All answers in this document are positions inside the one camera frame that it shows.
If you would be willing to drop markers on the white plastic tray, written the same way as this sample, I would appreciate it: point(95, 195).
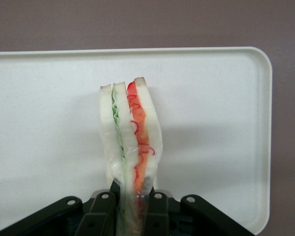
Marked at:
point(51, 110)

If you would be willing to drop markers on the plastic-wrapped triangle sandwich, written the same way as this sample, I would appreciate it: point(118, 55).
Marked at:
point(127, 137)

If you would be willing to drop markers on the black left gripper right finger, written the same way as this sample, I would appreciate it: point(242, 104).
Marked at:
point(159, 211)

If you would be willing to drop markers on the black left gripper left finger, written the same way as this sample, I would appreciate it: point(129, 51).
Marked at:
point(98, 211)

